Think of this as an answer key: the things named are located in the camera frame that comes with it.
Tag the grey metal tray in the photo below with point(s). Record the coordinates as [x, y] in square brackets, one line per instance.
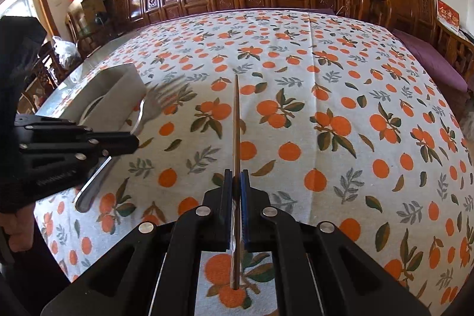
[122, 90]

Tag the wooden dining chair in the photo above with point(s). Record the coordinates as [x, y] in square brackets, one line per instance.
[79, 34]
[44, 79]

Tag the small purple seat cushion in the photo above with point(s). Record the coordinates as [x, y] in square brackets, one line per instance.
[426, 57]

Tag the brown wooden chopstick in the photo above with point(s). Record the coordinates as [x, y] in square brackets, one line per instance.
[236, 123]

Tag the red desk calendar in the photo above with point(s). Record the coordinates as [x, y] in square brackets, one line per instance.
[447, 14]

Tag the person's left hand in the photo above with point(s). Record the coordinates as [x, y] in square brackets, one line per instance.
[18, 227]

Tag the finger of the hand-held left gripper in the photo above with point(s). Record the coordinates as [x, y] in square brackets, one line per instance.
[59, 171]
[74, 138]

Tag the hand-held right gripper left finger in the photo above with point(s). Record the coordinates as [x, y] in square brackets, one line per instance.
[227, 212]

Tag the wooden side table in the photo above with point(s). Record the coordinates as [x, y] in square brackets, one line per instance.
[455, 49]

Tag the metal fork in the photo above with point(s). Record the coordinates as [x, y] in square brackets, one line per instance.
[148, 112]

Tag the long purple seat cushion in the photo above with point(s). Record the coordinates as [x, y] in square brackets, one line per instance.
[322, 11]

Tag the large cardboard box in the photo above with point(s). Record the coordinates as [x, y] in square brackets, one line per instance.
[94, 7]

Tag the clear plastic bag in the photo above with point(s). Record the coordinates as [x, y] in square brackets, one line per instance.
[66, 51]

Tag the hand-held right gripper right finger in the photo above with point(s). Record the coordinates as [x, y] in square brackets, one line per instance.
[245, 212]

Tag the orange print tablecloth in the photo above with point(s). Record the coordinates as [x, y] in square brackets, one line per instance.
[333, 79]

